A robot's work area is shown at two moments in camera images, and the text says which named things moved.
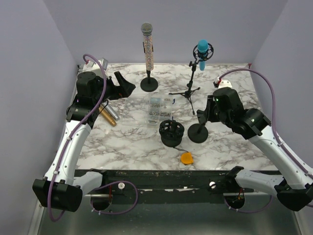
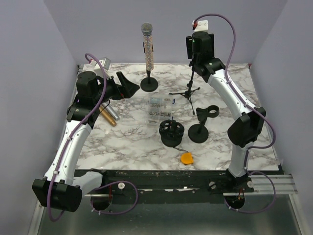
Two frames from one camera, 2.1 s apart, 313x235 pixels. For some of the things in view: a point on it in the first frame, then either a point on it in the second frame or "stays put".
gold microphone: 108,116 stays put
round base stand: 198,132 stays put
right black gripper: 211,103 to 189,42
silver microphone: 111,111 stays put
